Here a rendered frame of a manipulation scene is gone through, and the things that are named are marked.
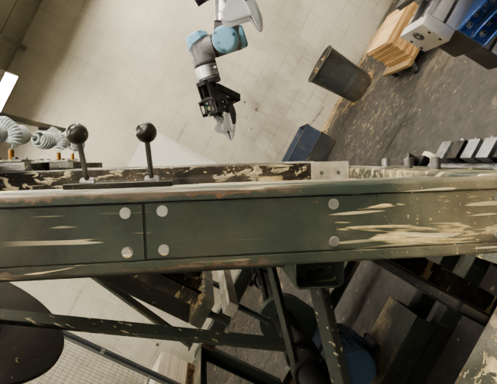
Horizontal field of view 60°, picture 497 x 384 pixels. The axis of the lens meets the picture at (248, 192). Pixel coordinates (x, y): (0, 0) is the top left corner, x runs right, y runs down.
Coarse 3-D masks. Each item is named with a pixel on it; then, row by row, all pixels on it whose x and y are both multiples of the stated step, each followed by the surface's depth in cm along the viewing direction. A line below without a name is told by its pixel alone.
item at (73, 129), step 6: (72, 126) 74; (78, 126) 74; (84, 126) 75; (66, 132) 74; (72, 132) 74; (78, 132) 74; (84, 132) 74; (72, 138) 74; (78, 138) 74; (84, 138) 75; (78, 144) 75; (78, 150) 77; (84, 156) 78; (84, 162) 78; (84, 168) 79; (84, 174) 80; (84, 180) 80; (90, 180) 80
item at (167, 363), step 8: (160, 360) 592; (168, 360) 602; (176, 360) 614; (184, 360) 624; (152, 368) 619; (160, 368) 573; (168, 368) 583; (176, 368) 595; (184, 368) 604; (192, 368) 617; (168, 376) 565; (176, 376) 574; (184, 376) 584; (192, 376) 609
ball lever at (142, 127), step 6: (138, 126) 75; (144, 126) 75; (150, 126) 75; (138, 132) 75; (144, 132) 75; (150, 132) 75; (156, 132) 77; (138, 138) 76; (144, 138) 75; (150, 138) 76; (150, 150) 78; (150, 156) 79; (150, 162) 80; (150, 168) 80; (150, 174) 81; (150, 180) 81; (156, 180) 82
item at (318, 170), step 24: (0, 120) 128; (0, 168) 127; (24, 168) 128; (120, 168) 130; (144, 168) 131; (168, 168) 132; (192, 168) 133; (216, 168) 133; (240, 168) 134; (264, 168) 135; (288, 168) 136; (312, 168) 136; (336, 168) 137
